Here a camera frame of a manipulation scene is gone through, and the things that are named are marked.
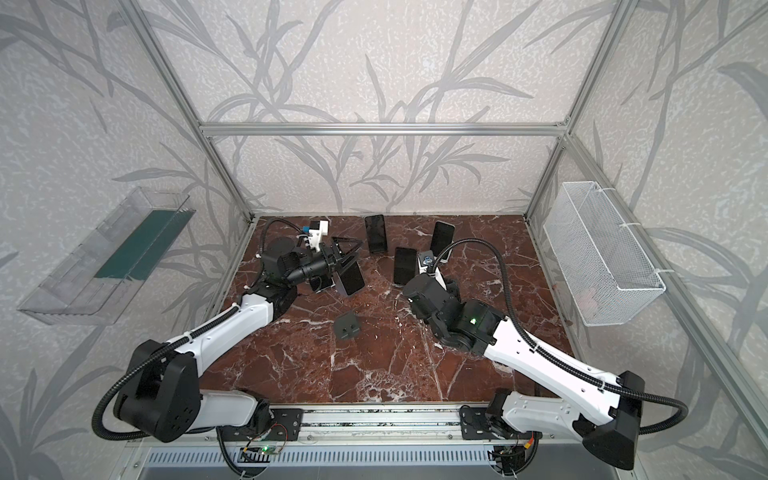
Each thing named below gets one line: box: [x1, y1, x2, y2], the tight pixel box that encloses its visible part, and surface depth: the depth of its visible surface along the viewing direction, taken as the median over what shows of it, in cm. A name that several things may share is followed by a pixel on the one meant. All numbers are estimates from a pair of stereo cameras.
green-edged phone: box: [430, 220, 456, 260], surface depth 102 cm
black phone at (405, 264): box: [393, 246, 418, 285], surface depth 96 cm
